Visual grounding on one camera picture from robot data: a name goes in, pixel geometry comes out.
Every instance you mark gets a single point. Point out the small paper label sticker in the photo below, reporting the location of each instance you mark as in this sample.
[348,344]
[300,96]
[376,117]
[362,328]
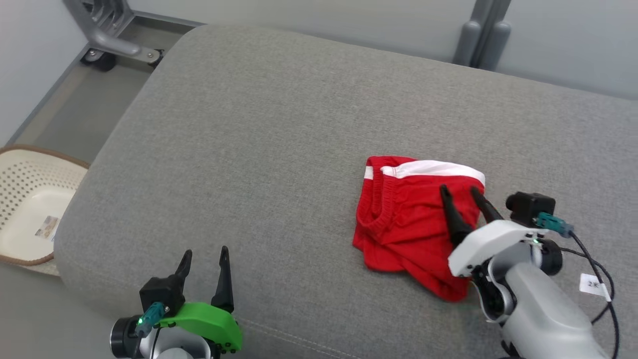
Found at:
[47,228]

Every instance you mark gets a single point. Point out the grey fabric sofa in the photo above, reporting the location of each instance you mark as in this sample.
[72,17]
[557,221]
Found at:
[274,149]

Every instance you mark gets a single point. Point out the grey metal wheeled cart frame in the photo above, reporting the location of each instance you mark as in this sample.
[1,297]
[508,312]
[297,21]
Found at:
[107,30]

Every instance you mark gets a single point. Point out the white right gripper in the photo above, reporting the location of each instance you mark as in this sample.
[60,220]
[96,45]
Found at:
[488,244]

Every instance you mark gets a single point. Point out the red basketball shorts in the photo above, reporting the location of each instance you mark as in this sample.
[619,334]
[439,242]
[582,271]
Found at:
[403,234]

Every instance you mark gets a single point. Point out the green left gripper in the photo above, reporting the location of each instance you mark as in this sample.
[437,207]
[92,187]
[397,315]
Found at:
[209,321]

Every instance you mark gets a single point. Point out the cream perforated laundry basket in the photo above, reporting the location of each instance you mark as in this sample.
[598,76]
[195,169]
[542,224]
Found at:
[30,199]

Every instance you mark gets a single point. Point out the grey metal partition post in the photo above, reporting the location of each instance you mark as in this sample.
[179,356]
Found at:
[481,40]

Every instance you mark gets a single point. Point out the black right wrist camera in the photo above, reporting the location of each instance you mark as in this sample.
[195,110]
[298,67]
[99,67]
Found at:
[528,207]

